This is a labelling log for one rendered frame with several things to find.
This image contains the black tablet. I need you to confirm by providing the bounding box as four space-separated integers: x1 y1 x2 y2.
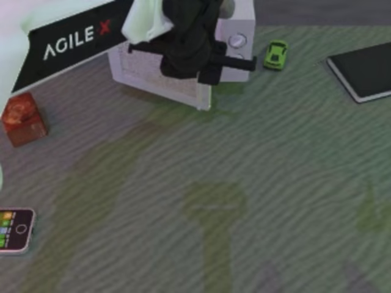
324 42 391 104

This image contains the white toy microwave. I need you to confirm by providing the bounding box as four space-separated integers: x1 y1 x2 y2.
108 0 257 111

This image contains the smartphone with colourful app icons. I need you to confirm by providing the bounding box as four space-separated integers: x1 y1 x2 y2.
0 208 37 255

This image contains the red-brown box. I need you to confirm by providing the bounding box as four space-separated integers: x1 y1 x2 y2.
1 92 49 148

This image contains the green toy car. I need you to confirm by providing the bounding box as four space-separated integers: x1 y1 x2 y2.
263 40 289 72

